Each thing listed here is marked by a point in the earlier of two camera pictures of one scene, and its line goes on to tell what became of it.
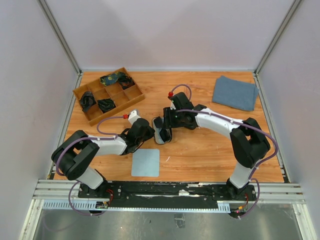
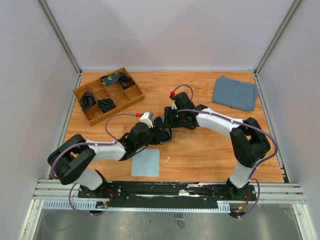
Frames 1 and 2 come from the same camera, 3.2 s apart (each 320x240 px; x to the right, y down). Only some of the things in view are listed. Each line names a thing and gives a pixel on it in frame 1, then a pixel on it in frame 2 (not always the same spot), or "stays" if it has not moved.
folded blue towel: (234, 94) stays
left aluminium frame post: (60, 37) stays
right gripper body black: (172, 119) stays
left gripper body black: (149, 134) -> (153, 137)
